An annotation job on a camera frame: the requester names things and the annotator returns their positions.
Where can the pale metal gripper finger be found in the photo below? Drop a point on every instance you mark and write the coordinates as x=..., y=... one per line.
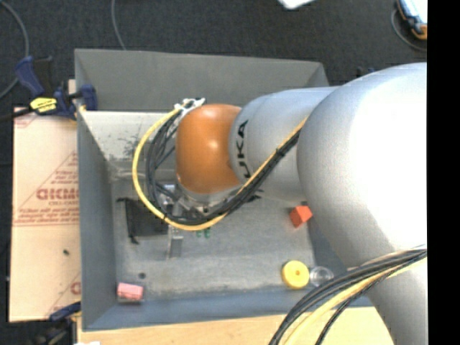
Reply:
x=177, y=246
x=169, y=243

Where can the black cloth pouch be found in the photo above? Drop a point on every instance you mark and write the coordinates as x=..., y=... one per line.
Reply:
x=143, y=221

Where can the grey metal bin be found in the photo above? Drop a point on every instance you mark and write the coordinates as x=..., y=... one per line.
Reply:
x=230, y=261

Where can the pink sponge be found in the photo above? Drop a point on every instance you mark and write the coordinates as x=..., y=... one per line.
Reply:
x=129, y=292

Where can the orange-red block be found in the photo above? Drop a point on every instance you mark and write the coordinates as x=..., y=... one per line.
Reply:
x=300, y=216

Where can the brown cardboard board, red print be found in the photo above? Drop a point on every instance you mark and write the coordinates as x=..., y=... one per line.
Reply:
x=43, y=178

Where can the clear glass dome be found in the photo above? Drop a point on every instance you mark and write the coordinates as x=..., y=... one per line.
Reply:
x=321, y=276

